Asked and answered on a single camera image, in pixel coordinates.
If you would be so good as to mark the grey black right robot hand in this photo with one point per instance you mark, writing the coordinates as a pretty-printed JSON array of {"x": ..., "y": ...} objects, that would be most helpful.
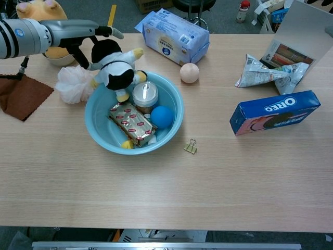
[{"x": 330, "y": 30}]

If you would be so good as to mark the grey black left robot hand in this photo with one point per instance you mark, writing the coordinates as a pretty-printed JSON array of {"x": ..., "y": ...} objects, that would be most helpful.
[{"x": 67, "y": 31}]

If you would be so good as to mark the black-haired plush doll white shirt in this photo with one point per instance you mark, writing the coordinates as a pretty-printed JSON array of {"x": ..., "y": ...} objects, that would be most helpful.
[{"x": 117, "y": 67}]

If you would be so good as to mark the blue Oreo cookie box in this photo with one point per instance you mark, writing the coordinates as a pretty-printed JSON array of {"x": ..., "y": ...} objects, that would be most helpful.
[{"x": 273, "y": 109}]

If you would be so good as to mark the clear lidded spice jar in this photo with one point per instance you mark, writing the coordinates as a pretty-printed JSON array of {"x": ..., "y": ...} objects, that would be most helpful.
[{"x": 144, "y": 93}]

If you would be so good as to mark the gold foil biscuit pack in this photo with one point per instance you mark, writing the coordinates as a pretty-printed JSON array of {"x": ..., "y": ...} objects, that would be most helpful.
[{"x": 130, "y": 122}]

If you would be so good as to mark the blue rubber ball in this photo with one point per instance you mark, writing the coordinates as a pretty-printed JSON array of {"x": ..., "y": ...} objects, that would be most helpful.
[{"x": 161, "y": 117}]

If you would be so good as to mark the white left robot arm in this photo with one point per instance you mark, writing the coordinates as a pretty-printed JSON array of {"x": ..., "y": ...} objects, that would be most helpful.
[{"x": 20, "y": 36}]

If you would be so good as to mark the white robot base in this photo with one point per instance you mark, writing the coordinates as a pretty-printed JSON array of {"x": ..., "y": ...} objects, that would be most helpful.
[{"x": 156, "y": 235}]

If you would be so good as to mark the light blue plastic basin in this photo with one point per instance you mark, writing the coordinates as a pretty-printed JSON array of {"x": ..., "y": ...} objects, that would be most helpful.
[{"x": 99, "y": 122}]

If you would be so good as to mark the open cardboard box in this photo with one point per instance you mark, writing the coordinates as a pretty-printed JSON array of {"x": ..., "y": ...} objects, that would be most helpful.
[{"x": 304, "y": 26}]

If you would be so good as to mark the beige round bowl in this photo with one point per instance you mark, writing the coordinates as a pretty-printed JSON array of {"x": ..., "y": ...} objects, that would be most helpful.
[{"x": 62, "y": 61}]

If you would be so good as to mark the yellow plush paw toy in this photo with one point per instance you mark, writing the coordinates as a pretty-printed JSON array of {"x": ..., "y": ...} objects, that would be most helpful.
[{"x": 36, "y": 10}]

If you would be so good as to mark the blue snack package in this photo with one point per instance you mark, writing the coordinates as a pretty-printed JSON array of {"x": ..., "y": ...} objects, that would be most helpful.
[{"x": 279, "y": 17}]

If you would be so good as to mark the white pink bath pouf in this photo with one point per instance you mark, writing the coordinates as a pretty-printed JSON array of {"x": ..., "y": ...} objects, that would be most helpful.
[{"x": 72, "y": 88}]

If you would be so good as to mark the white open carton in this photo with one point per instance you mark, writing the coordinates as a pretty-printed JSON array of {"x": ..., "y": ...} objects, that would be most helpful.
[{"x": 268, "y": 23}]

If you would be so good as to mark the brown cloth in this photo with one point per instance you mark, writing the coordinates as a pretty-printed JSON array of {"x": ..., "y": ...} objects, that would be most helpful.
[{"x": 23, "y": 99}]

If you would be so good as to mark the crumpled silver snack bag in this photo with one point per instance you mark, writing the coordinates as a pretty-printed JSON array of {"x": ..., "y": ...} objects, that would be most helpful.
[{"x": 260, "y": 75}]

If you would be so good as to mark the red-capped white bottle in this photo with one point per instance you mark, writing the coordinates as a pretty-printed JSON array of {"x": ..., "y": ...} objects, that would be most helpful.
[{"x": 243, "y": 13}]

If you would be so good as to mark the brown cardboard box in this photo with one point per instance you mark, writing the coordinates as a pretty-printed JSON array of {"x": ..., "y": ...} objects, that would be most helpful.
[{"x": 153, "y": 5}]

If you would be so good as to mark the light blue tissue pack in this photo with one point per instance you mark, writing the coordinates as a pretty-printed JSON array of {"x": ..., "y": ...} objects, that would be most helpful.
[{"x": 177, "y": 34}]

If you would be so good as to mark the black stool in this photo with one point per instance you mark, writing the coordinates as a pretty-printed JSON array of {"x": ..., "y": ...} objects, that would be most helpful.
[{"x": 192, "y": 4}]

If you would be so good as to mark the small yellow toy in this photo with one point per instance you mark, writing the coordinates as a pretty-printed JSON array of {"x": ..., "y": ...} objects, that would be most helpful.
[{"x": 126, "y": 144}]

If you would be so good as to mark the peach coloured ball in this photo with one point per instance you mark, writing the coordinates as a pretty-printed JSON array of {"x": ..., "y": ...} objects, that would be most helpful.
[{"x": 189, "y": 73}]

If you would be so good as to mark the gold binder clip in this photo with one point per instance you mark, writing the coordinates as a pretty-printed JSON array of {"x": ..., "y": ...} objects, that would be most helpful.
[{"x": 190, "y": 149}]

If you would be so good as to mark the white paper scrap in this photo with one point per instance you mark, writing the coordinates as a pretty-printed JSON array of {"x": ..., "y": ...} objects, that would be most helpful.
[{"x": 329, "y": 238}]

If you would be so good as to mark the aluminium profile rail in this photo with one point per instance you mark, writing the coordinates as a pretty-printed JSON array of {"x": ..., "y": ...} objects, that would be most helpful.
[{"x": 166, "y": 246}]

